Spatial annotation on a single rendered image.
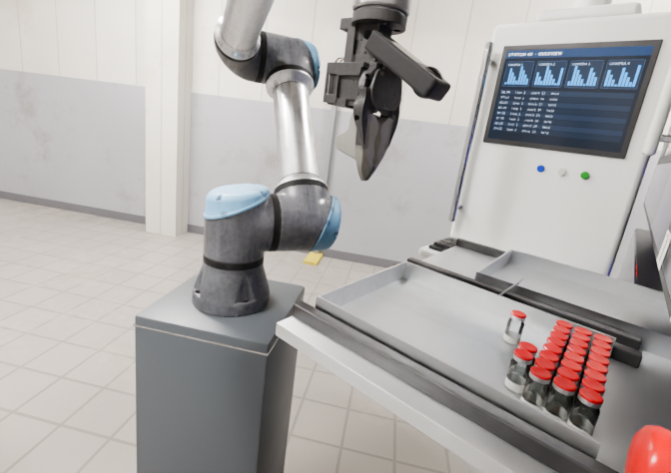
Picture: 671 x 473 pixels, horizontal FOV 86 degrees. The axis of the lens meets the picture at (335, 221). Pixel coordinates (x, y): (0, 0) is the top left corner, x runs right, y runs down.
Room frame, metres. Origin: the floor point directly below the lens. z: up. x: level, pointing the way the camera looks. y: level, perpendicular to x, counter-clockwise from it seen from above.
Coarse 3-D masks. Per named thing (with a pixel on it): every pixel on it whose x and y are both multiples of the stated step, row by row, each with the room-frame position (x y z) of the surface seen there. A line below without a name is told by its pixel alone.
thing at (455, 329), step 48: (336, 288) 0.51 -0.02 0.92; (384, 288) 0.61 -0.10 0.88; (432, 288) 0.63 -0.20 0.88; (480, 288) 0.58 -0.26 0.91; (384, 336) 0.40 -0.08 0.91; (432, 336) 0.46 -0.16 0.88; (480, 336) 0.48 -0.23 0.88; (528, 336) 0.50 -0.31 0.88; (480, 384) 0.33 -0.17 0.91; (576, 432) 0.27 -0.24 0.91
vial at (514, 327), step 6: (510, 318) 0.48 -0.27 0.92; (516, 318) 0.47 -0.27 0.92; (522, 318) 0.47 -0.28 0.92; (510, 324) 0.47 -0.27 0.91; (516, 324) 0.47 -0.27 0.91; (522, 324) 0.47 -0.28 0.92; (510, 330) 0.47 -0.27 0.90; (516, 330) 0.47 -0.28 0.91; (522, 330) 0.47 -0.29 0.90; (504, 336) 0.48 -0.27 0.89; (510, 336) 0.47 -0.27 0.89; (516, 336) 0.47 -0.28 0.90; (510, 342) 0.47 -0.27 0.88; (516, 342) 0.47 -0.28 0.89
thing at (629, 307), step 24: (504, 264) 0.84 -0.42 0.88; (528, 264) 0.84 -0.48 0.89; (552, 264) 0.81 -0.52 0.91; (504, 288) 0.64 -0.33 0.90; (528, 288) 0.61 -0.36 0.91; (552, 288) 0.72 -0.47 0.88; (576, 288) 0.74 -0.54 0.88; (600, 288) 0.75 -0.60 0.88; (624, 288) 0.73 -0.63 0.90; (648, 288) 0.71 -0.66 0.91; (576, 312) 0.57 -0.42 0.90; (600, 312) 0.55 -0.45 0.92; (624, 312) 0.64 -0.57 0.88; (648, 312) 0.66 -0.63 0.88; (648, 336) 0.51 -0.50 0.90
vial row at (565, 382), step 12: (576, 336) 0.43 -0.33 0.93; (588, 336) 0.44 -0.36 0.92; (576, 348) 0.40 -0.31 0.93; (564, 360) 0.37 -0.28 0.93; (576, 360) 0.37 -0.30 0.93; (564, 372) 0.35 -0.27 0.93; (576, 372) 0.35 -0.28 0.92; (552, 384) 0.33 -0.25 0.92; (564, 384) 0.32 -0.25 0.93; (576, 384) 0.34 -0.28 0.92; (552, 396) 0.32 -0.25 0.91; (564, 396) 0.32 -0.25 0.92; (552, 408) 0.32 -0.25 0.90; (564, 408) 0.32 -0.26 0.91; (564, 420) 0.32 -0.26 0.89
